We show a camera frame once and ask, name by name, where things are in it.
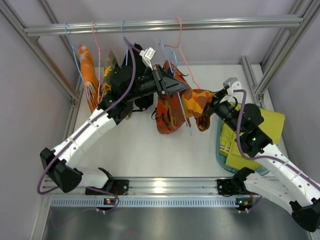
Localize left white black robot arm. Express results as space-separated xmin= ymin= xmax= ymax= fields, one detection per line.
xmin=40 ymin=64 xmax=189 ymax=193

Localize blue wire hanger leftmost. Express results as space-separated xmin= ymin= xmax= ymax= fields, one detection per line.
xmin=63 ymin=22 xmax=91 ymax=102

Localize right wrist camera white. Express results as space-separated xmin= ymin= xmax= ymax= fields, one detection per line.
xmin=220 ymin=77 xmax=243 ymax=103

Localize green yellow camouflage trousers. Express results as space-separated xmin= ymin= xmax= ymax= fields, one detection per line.
xmin=98 ymin=51 xmax=133 ymax=125

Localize aluminium frame left post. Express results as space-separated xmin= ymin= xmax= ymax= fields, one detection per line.
xmin=0 ymin=0 xmax=79 ymax=176

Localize teal transparent plastic bin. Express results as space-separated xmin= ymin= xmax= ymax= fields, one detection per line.
xmin=215 ymin=119 xmax=269 ymax=176

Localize blue hanger with black trousers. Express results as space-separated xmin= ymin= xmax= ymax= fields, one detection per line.
xmin=120 ymin=19 xmax=129 ymax=66

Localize grey slotted cable duct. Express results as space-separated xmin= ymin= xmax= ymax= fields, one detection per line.
xmin=51 ymin=197 xmax=251 ymax=208

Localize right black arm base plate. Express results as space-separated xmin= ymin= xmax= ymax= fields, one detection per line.
xmin=216 ymin=178 xmax=248 ymax=197

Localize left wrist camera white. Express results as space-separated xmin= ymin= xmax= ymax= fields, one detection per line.
xmin=139 ymin=47 xmax=156 ymax=70

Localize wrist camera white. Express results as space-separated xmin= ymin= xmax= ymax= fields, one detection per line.
xmin=139 ymin=47 xmax=156 ymax=70
xmin=220 ymin=77 xmax=243 ymax=103

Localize orange red camouflage trousers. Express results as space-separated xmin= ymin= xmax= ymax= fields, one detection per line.
xmin=151 ymin=59 xmax=217 ymax=135

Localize aluminium frame post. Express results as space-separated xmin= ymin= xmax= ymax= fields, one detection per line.
xmin=240 ymin=0 xmax=320 ymax=105
xmin=0 ymin=0 xmax=79 ymax=176

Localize aluminium hanging rail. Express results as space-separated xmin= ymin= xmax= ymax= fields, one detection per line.
xmin=23 ymin=15 xmax=304 ymax=37

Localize blue hanger with camouflage trousers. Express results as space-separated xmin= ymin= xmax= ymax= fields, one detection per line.
xmin=159 ymin=38 xmax=193 ymax=136

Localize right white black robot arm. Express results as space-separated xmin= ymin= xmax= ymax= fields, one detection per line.
xmin=205 ymin=89 xmax=320 ymax=233

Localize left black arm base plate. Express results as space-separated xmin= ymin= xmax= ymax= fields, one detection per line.
xmin=85 ymin=178 xmax=129 ymax=196

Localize black trousers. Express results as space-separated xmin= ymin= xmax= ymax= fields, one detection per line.
xmin=122 ymin=49 xmax=154 ymax=112

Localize pink wire hanger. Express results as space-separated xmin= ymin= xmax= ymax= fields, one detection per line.
xmin=158 ymin=16 xmax=200 ymax=89
xmin=91 ymin=20 xmax=110 ymax=103

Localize aluminium frame right post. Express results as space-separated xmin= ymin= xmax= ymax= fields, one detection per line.
xmin=240 ymin=0 xmax=320 ymax=105

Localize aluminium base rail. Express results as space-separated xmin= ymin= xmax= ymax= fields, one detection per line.
xmin=40 ymin=175 xmax=281 ymax=198

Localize orange white trousers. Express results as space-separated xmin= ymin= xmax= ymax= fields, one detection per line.
xmin=78 ymin=44 xmax=99 ymax=113

